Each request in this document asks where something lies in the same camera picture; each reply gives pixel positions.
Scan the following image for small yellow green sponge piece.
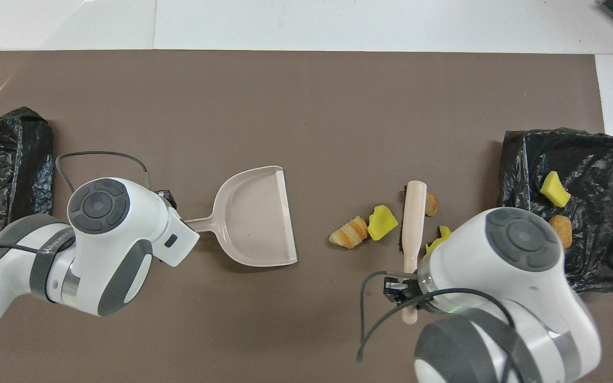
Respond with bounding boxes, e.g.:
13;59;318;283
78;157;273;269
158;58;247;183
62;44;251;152
539;170;572;208

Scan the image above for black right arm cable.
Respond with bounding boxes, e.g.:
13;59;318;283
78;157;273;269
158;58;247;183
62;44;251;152
357;270;517;383

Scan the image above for brown bread roll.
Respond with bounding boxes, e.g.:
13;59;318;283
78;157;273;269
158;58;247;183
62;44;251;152
549;214;573;249

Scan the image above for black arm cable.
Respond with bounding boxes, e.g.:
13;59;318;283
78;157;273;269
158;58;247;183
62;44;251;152
357;270;517;383
0;151;151;267

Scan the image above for bin lined with black bag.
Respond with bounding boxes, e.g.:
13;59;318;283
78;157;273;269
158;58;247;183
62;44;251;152
0;106;55;256
496;128;613;293

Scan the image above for beige plastic dustpan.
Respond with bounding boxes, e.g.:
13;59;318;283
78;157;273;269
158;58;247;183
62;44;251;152
181;165;298;268

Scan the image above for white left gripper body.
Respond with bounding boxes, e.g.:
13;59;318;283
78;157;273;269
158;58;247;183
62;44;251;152
153;207;201;268

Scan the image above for notched yellow sponge piece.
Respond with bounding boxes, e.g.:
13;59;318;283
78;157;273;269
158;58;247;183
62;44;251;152
426;226;452;255

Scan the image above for beige brush with black bristles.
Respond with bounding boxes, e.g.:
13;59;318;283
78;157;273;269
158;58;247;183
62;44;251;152
398;180;427;324

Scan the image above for brown table mat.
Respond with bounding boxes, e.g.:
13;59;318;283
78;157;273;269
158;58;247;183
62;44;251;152
0;50;613;383

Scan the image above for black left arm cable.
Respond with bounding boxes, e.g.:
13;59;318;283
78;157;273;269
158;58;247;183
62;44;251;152
0;151;151;267

